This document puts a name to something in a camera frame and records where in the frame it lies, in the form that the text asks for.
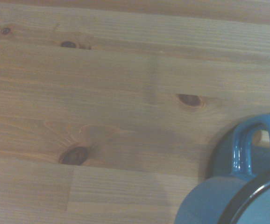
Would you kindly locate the blue enamel mug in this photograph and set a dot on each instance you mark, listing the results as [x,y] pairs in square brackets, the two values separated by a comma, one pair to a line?
[219,200]

